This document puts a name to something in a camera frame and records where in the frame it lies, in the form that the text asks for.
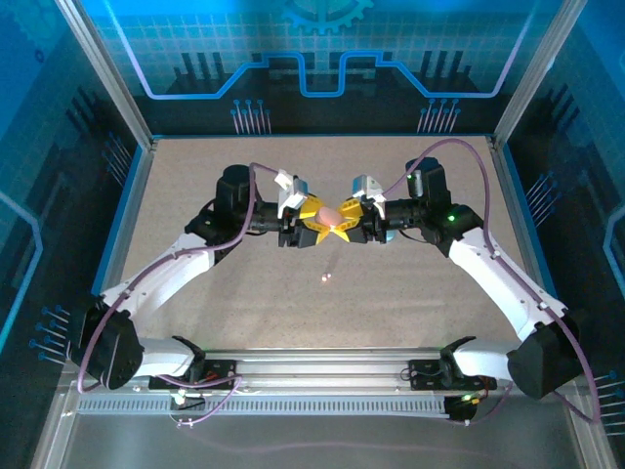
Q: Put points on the pink earbud charging case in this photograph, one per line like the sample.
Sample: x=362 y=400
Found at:
x=327 y=217

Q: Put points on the blue earbud charging case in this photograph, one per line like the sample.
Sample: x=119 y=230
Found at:
x=390 y=236

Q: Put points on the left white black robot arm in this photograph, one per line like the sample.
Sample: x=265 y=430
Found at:
x=161 y=273

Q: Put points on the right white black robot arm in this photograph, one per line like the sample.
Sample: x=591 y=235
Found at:
x=498 y=278

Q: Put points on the aluminium table side rail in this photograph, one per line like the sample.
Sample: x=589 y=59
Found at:
x=128 y=215
x=517 y=215

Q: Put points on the long aluminium base rail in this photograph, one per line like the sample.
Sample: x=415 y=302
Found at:
x=317 y=366

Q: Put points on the aluminium frame post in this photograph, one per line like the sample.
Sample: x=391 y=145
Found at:
x=107 y=73
x=536 y=73

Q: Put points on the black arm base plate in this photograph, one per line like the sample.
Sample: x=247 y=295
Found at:
x=422 y=373
x=220 y=366

